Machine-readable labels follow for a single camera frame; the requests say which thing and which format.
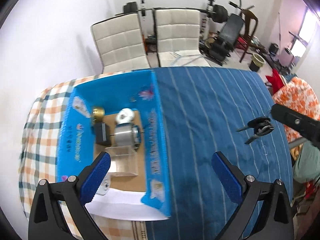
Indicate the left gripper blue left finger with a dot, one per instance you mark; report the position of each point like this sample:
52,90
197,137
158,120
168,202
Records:
92,176

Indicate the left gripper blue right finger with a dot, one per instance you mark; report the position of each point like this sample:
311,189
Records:
230,177

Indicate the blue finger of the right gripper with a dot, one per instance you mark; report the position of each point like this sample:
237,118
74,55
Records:
307,127

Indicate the white earbuds case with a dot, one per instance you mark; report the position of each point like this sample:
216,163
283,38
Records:
104,186

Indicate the clear plastic cube box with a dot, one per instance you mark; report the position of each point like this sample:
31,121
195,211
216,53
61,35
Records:
124,161

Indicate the black key bunch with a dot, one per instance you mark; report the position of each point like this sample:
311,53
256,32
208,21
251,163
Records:
261,126

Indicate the gold lid glass jar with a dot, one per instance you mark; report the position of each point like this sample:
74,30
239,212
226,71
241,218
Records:
97,115

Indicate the orange floral cushion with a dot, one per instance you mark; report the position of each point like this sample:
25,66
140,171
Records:
299,96

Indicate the black power adapter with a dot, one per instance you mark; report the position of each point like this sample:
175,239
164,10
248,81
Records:
102,134

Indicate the red cloth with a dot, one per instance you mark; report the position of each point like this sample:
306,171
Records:
274,82

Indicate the plaid checkered cloth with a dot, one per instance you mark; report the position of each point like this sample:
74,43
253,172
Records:
38,157

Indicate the silver metal cylinder can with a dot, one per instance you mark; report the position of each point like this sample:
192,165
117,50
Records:
127,134

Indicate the blue cardboard box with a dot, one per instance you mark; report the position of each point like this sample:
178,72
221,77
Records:
145,197

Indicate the blue striped tablecloth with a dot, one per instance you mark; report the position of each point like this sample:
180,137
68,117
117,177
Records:
205,110

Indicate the dark green waste bin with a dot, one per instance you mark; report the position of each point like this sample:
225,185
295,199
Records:
257,61

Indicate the brown wooden chair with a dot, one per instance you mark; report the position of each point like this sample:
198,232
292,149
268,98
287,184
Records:
248,17

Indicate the black weight bench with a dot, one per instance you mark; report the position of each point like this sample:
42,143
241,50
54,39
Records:
219,47

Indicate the left white padded chair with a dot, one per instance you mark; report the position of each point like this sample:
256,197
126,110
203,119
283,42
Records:
119,42

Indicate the white padded chair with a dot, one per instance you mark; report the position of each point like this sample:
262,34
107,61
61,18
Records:
178,30
119,42

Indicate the barbell with black plates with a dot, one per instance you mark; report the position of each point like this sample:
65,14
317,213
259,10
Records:
218,13

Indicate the right white padded chair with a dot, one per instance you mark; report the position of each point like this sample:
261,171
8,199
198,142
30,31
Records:
178,30

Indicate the wire clothes hanger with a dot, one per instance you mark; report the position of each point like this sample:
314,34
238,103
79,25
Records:
186,58

